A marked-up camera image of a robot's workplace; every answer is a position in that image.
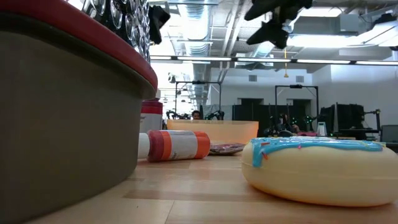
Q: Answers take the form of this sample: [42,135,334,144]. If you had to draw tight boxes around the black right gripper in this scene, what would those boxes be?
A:
[244,0,313,50]

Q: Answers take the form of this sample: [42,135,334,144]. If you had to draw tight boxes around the orange candy color bottle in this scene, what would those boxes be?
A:
[137,129,211,163]

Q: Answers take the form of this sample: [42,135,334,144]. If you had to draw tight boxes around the red snack packet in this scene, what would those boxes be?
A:
[208,142,247,157]

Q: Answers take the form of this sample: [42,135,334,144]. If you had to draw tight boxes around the blue frosted donut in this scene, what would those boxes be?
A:
[241,136,398,208]

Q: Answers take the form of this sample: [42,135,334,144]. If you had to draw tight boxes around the silver patterned pouch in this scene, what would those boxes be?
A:
[67,0,152,62]

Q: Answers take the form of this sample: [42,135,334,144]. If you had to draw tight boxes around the overhead LED light bar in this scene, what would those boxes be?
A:
[149,55,398,66]

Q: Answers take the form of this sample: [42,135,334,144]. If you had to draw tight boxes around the black partition screens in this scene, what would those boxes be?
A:
[231,104,315,138]

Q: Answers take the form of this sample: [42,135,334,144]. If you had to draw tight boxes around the small white background object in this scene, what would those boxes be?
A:
[316,121,328,137]

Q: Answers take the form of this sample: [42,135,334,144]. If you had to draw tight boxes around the orange translucent plastic bin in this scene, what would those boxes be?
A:
[166,119,259,146]

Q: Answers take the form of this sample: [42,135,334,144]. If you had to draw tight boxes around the black equipment stand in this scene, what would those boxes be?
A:
[319,103,382,141]

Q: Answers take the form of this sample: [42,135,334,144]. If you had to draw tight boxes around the red-rimmed grey basket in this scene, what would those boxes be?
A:
[0,0,159,224]

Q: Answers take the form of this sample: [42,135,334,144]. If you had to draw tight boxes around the yellow hanging cord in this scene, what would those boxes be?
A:
[283,48,289,78]

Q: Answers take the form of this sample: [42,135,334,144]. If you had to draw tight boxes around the background black rig frame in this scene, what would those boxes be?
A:
[274,84,320,138]
[175,80,222,121]

